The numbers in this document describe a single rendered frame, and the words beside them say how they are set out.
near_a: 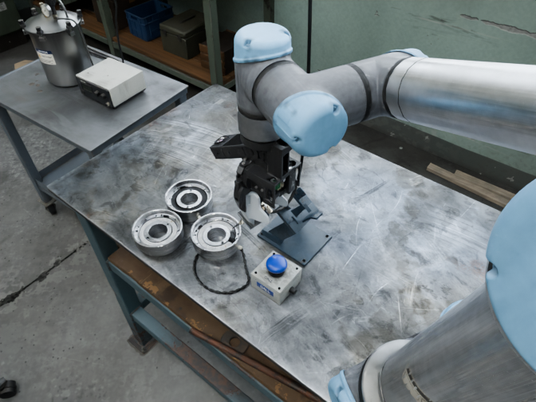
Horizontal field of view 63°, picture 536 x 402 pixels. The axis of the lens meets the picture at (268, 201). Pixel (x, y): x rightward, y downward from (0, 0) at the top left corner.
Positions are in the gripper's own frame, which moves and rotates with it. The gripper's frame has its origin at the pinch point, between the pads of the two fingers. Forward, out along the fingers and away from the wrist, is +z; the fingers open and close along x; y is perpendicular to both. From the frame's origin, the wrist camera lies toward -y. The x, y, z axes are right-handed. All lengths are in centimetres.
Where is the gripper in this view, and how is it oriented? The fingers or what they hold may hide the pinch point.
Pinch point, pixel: (255, 211)
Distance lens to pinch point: 81.4
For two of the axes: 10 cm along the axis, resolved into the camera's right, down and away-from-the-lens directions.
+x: 6.3, -5.6, 5.3
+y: 7.7, 4.6, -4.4
